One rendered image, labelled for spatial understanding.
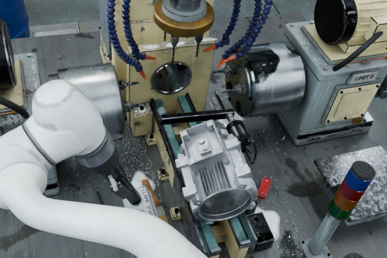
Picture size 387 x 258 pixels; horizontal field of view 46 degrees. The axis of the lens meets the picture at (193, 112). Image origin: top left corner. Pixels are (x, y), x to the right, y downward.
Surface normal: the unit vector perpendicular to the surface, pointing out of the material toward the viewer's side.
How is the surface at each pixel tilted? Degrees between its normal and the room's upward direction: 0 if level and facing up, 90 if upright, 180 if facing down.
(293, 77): 51
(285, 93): 69
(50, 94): 19
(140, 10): 90
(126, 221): 24
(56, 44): 0
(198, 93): 90
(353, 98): 90
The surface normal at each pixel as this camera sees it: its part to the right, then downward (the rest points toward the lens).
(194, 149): -0.29, -0.60
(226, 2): 0.10, -0.69
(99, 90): 0.22, -0.34
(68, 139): 0.42, 0.58
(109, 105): 0.29, 0.04
